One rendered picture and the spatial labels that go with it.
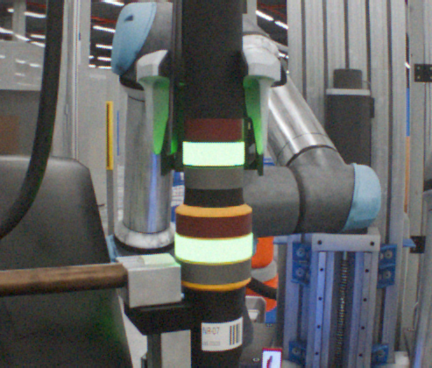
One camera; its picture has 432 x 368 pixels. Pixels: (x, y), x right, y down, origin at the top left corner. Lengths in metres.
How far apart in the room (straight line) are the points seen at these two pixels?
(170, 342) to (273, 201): 0.30
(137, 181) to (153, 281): 0.67
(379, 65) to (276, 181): 0.65
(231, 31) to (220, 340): 0.17
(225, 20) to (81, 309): 0.20
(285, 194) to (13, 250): 0.31
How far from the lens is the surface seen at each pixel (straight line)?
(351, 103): 1.11
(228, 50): 0.32
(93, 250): 0.41
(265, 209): 0.59
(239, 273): 0.32
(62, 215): 0.42
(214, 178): 0.31
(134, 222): 1.01
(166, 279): 0.31
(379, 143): 1.21
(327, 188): 0.62
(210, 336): 0.33
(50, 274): 0.31
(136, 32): 0.87
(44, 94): 0.30
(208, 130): 0.31
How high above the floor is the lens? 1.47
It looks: 6 degrees down
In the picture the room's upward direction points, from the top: straight up
